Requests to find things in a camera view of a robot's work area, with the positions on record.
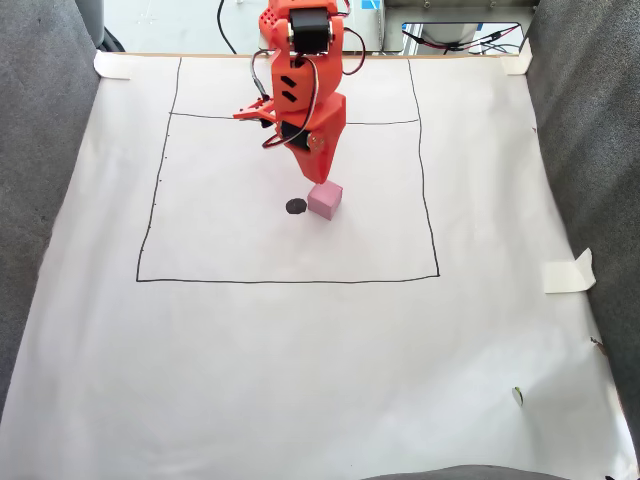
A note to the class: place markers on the pink cube block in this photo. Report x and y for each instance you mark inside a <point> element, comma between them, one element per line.
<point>325,200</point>

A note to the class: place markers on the black dot mark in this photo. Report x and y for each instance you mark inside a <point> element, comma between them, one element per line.
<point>295,206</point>

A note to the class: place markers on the white paper sheet with lines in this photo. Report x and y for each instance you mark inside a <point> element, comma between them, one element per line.
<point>300,350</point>

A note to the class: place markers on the white folded tape piece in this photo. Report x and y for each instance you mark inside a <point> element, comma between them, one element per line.
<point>567,275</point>

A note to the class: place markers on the orange camera bracket with camera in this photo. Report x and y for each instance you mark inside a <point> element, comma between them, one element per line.
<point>255,111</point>

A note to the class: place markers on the metal frame with window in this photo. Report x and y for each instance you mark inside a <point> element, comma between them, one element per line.
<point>395,25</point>

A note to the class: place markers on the grey cloth wall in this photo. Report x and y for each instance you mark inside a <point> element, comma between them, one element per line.
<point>40,175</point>
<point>595,175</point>

